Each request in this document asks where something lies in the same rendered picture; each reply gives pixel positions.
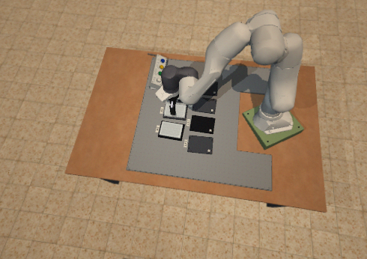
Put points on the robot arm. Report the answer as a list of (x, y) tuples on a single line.
[(268, 46)]

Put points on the grey button panel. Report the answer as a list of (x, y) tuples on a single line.
[(155, 80)]

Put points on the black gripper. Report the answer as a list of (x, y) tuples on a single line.
[(173, 102)]

